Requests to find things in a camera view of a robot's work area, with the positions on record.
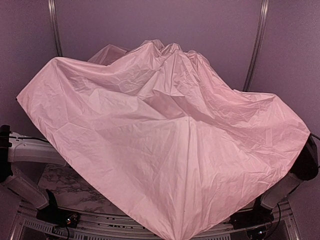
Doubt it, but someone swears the pink and black umbrella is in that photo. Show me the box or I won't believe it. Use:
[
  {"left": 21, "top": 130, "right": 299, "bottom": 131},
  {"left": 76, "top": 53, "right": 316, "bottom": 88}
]
[{"left": 16, "top": 40, "right": 310, "bottom": 240}]

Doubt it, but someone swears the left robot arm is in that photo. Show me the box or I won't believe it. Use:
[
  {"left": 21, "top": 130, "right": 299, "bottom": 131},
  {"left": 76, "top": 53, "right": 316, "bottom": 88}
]
[{"left": 0, "top": 124, "right": 68, "bottom": 211}]

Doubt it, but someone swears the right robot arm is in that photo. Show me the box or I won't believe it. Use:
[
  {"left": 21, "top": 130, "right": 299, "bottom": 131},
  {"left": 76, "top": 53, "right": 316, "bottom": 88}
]
[{"left": 253, "top": 133, "right": 320, "bottom": 213}]

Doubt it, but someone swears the right aluminium frame post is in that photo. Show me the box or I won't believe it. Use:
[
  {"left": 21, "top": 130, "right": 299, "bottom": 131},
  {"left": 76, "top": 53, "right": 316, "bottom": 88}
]
[{"left": 242, "top": 0, "right": 270, "bottom": 92}]

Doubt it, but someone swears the aluminium frame post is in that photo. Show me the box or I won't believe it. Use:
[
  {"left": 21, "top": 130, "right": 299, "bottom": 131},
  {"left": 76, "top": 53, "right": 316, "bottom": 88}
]
[
  {"left": 242, "top": 0, "right": 270, "bottom": 92},
  {"left": 48, "top": 0, "right": 63, "bottom": 57}
]

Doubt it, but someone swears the front aluminium rail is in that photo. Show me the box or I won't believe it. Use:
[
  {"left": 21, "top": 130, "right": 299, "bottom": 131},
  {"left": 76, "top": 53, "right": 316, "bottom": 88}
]
[{"left": 9, "top": 200, "right": 301, "bottom": 240}]

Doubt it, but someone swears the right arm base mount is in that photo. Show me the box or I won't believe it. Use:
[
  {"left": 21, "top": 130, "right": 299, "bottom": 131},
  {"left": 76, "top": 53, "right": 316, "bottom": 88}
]
[{"left": 228, "top": 210, "right": 274, "bottom": 230}]

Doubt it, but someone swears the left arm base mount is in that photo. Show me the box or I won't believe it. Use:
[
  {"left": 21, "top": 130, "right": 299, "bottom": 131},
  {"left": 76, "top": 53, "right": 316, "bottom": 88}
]
[{"left": 36, "top": 207, "right": 80, "bottom": 229}]

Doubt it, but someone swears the left aluminium frame post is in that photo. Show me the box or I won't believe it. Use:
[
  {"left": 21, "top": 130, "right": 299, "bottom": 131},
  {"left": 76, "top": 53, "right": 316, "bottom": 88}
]
[{"left": 48, "top": 0, "right": 63, "bottom": 57}]

